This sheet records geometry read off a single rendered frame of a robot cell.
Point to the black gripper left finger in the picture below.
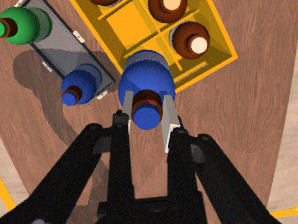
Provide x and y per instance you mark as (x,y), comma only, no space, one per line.
(55,197)

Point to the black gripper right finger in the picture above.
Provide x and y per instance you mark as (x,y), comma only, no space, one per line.
(230,195)

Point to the blue bottle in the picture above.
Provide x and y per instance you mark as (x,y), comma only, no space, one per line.
(148,75)
(81,84)

